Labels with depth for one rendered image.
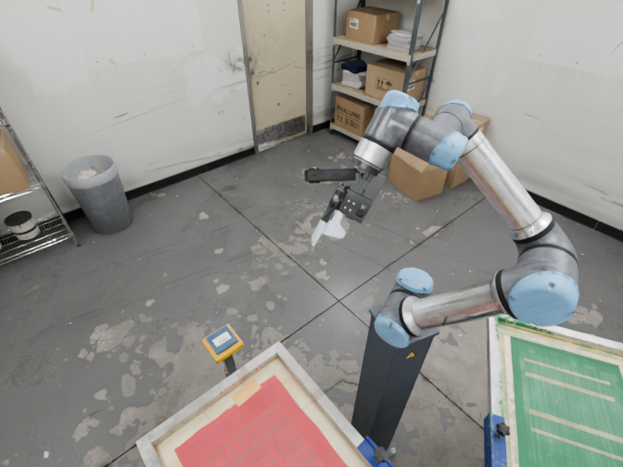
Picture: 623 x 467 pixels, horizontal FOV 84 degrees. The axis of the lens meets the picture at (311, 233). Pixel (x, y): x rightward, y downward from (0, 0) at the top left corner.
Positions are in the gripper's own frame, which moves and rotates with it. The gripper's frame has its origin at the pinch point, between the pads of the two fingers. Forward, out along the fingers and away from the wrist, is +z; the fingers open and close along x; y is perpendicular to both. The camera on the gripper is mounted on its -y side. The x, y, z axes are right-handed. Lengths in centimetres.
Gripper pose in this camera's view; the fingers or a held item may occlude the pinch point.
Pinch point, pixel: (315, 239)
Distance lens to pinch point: 79.2
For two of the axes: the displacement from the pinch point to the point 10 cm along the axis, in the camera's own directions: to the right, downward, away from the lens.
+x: 1.9, -1.5, 9.7
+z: -4.6, 8.6, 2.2
